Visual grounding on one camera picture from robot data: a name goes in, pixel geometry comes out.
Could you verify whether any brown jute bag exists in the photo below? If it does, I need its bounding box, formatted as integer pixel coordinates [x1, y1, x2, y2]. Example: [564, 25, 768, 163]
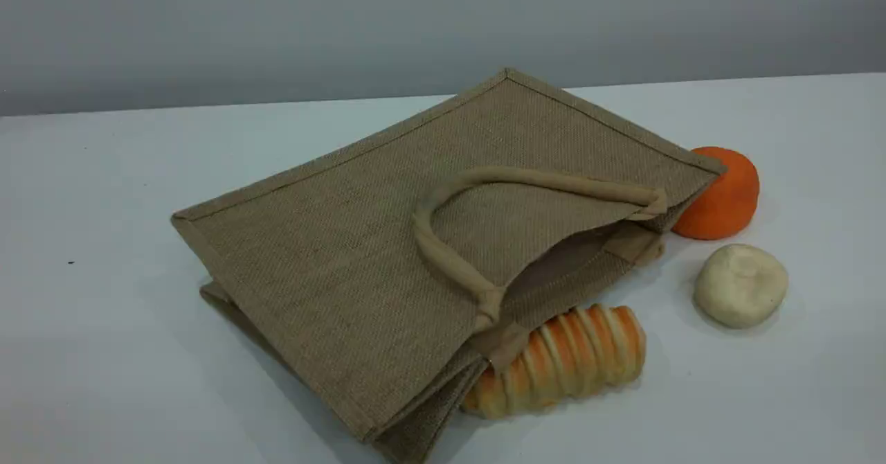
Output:
[171, 68, 727, 464]

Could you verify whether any orange tangerine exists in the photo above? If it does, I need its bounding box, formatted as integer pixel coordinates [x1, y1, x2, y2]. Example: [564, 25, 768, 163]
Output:
[671, 146, 761, 241]

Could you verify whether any orange striped bread loaf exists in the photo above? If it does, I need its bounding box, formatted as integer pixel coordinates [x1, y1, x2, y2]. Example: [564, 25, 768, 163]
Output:
[460, 303, 647, 420]

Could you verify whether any white round bun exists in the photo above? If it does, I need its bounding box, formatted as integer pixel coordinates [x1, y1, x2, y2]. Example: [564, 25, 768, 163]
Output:
[694, 243, 790, 329]

